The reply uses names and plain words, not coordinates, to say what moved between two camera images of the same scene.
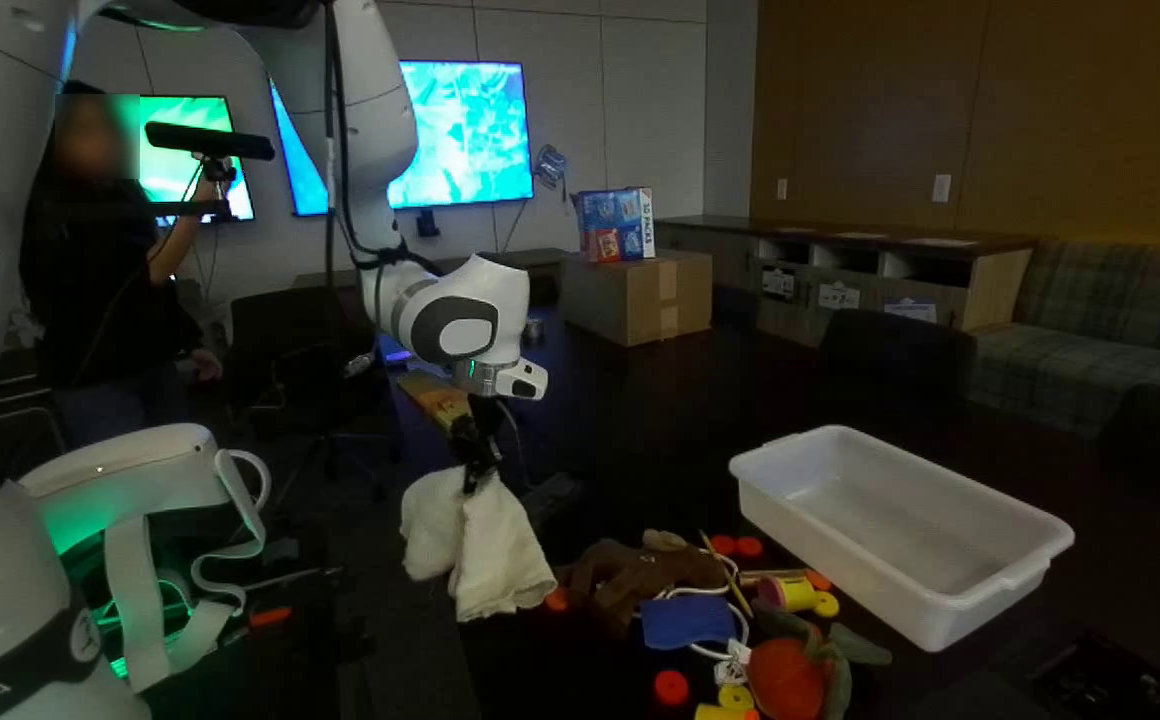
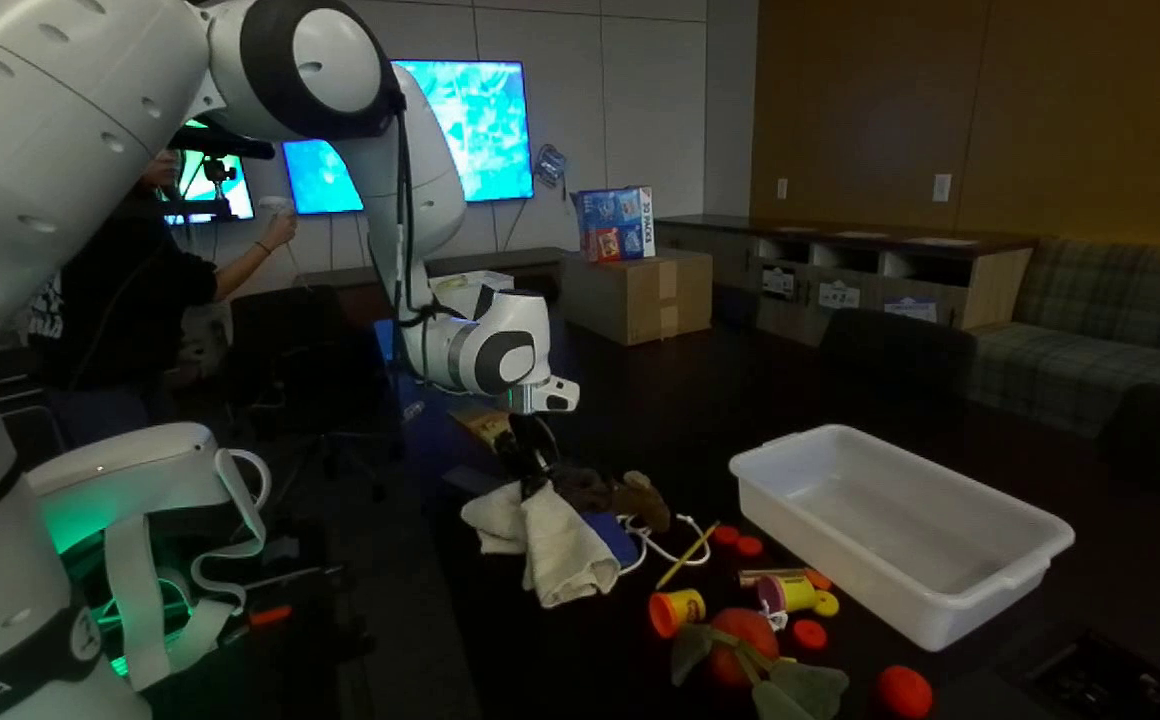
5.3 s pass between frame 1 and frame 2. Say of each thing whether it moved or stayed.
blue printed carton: stayed
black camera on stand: stayed
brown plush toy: moved
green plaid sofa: stayed
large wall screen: stayed
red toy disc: moved
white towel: moved
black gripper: moved
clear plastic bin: stayed
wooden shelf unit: stayed
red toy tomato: moved
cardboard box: stayed
